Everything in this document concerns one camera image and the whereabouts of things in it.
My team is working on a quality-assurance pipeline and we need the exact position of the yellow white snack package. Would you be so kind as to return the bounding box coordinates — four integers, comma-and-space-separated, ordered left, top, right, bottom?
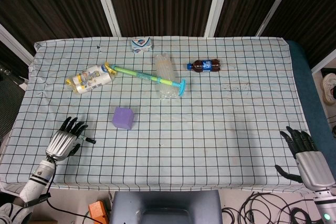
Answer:
65, 62, 117, 94

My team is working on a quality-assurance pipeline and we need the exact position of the orange box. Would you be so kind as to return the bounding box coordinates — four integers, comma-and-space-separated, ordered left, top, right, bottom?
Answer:
88, 200, 109, 224

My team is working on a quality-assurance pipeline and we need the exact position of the checkered light blue tablecloth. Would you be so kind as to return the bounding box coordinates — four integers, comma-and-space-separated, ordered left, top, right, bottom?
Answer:
0, 36, 326, 196

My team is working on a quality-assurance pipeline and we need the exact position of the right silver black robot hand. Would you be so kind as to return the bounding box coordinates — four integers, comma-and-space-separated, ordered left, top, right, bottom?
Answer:
275, 125, 336, 192

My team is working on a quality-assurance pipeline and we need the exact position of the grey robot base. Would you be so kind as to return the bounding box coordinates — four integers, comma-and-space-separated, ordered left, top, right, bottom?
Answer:
109, 189, 223, 224

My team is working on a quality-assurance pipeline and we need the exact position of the small cola bottle blue label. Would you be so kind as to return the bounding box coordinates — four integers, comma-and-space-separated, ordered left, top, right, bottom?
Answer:
186, 58, 221, 73

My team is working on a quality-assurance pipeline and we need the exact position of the black cable bundle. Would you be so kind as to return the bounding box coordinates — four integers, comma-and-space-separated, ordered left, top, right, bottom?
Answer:
222, 191, 324, 224

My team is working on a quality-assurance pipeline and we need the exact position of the green blue toy syringe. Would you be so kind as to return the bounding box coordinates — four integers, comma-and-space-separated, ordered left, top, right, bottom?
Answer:
109, 64, 187, 97

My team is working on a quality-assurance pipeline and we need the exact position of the purple foam cube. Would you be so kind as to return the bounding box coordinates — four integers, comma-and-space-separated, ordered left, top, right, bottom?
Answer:
112, 106, 135, 131

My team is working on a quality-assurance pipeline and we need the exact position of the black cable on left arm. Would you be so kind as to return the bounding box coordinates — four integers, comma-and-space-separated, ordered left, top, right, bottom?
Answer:
46, 165, 104, 224

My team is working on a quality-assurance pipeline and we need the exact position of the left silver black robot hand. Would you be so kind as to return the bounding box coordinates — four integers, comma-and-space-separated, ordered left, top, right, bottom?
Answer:
45, 116, 89, 162

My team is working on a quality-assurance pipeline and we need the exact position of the white sneaker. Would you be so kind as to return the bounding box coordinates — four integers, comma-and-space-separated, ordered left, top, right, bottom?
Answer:
321, 73, 336, 104

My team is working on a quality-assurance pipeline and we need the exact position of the white blue soap box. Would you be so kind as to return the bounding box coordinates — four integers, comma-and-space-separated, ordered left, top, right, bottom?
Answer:
131, 37, 154, 55

